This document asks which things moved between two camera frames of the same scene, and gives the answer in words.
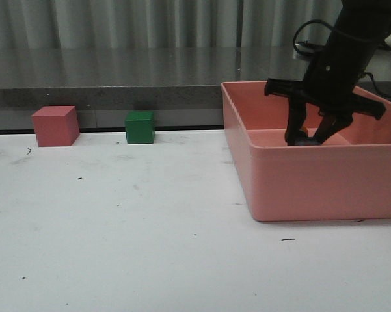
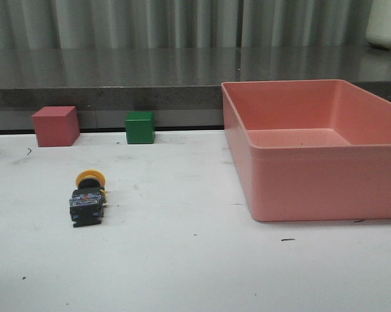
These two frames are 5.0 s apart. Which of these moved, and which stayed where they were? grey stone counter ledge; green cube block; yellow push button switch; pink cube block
Moved: yellow push button switch
Stayed: grey stone counter ledge; pink cube block; green cube block
